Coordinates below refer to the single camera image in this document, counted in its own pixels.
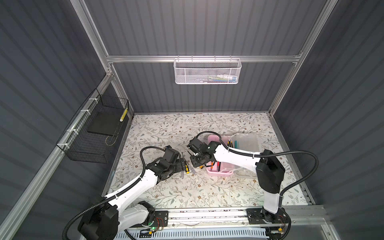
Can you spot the yellow tube in basket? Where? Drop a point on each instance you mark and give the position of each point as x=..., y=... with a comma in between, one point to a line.
x=124, y=115

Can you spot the black yellow screwdriver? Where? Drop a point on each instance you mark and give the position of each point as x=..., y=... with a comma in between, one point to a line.
x=186, y=167

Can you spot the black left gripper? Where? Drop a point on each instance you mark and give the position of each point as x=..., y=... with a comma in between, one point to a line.
x=178, y=163

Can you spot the white wire mesh basket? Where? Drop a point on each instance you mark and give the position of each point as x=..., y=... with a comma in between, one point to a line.
x=207, y=71

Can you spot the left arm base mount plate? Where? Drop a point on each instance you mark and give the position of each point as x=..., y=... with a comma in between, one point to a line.
x=156, y=218

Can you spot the black pad in basket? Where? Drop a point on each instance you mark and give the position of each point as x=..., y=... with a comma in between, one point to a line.
x=104, y=124

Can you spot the clear handled screwdriver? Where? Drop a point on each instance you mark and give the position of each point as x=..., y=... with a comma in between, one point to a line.
x=192, y=170
x=182, y=166

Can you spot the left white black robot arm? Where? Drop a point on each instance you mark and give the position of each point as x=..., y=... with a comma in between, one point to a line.
x=110, y=215

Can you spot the black wire basket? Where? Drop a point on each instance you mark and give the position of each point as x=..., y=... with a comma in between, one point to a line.
x=96, y=134

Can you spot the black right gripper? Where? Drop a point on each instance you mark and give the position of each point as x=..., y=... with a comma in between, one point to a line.
x=193, y=162

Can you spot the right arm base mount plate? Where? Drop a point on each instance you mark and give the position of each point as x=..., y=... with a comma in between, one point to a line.
x=258, y=216

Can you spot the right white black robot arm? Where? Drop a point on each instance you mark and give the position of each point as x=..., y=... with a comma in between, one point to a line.
x=269, y=170

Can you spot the pink plastic tool box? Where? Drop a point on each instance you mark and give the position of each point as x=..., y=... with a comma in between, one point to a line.
x=240, y=162

